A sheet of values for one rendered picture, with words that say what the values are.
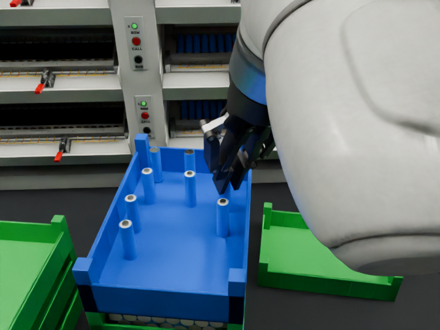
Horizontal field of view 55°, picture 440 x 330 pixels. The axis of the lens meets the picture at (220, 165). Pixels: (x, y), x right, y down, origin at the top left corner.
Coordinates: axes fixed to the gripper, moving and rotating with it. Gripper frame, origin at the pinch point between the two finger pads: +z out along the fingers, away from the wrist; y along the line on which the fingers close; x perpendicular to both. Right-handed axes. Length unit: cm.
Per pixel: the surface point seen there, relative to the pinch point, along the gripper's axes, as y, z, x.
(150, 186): -10.1, 7.6, 5.0
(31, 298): -31.8, 22.0, -2.0
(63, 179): -23, 60, 40
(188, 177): -4.9, 4.1, 3.0
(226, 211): -2.4, 1.5, -4.9
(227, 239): -2.4, 5.9, -7.7
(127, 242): -16.5, 3.5, -4.3
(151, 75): 2.4, 24.0, 41.3
